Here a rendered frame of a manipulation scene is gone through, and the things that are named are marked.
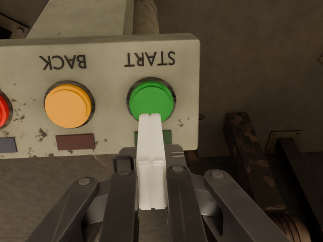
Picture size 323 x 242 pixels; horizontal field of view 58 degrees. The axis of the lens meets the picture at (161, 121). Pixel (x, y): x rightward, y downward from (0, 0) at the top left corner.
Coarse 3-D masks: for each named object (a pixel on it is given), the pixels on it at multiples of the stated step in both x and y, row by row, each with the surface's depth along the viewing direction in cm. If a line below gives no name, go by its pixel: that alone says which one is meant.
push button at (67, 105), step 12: (48, 96) 26; (60, 96) 25; (72, 96) 25; (84, 96) 26; (48, 108) 26; (60, 108) 26; (72, 108) 26; (84, 108) 26; (60, 120) 26; (72, 120) 26; (84, 120) 27
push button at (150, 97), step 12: (144, 84) 26; (156, 84) 26; (132, 96) 26; (144, 96) 26; (156, 96) 26; (168, 96) 26; (132, 108) 26; (144, 108) 26; (156, 108) 26; (168, 108) 26
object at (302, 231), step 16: (240, 112) 109; (224, 128) 113; (240, 128) 103; (240, 144) 97; (256, 144) 97; (240, 160) 94; (256, 160) 92; (240, 176) 94; (256, 176) 87; (272, 176) 87; (256, 192) 83; (272, 192) 83; (272, 208) 80; (288, 224) 75; (304, 240) 72
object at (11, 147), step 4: (0, 140) 28; (4, 140) 28; (8, 140) 28; (12, 140) 28; (0, 144) 28; (4, 144) 28; (8, 144) 28; (12, 144) 28; (0, 148) 28; (4, 148) 28; (8, 148) 28; (12, 148) 28; (16, 148) 28; (0, 152) 28; (4, 152) 28; (8, 152) 28; (12, 152) 28; (16, 152) 28
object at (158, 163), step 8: (152, 120) 20; (160, 120) 20; (152, 128) 18; (160, 128) 19; (152, 136) 17; (160, 136) 17; (152, 144) 16; (160, 144) 16; (152, 152) 16; (160, 152) 15; (152, 160) 15; (160, 160) 15; (152, 168) 15; (160, 168) 15; (152, 176) 15; (160, 176) 15; (152, 184) 15; (160, 184) 15; (152, 192) 15; (160, 192) 15; (160, 200) 15; (160, 208) 16
